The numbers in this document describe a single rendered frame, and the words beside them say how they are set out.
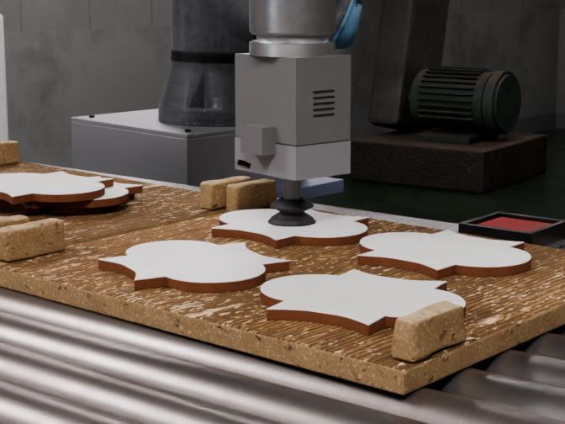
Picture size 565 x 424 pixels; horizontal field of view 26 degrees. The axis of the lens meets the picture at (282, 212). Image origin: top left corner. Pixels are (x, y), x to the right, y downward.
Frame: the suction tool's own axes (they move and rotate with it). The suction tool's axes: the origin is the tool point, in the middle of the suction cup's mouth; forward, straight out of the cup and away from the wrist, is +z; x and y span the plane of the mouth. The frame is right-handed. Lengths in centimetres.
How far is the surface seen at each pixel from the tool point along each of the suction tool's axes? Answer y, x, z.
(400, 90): -417, 435, 43
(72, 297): 4.6, -25.1, 1.6
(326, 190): -46, 45, 8
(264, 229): 0.9, -3.9, -0.2
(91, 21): -431, 239, 0
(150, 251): 1.9, -16.3, -0.1
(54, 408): 22.5, -36.7, 2.4
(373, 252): 13.5, -2.9, -0.1
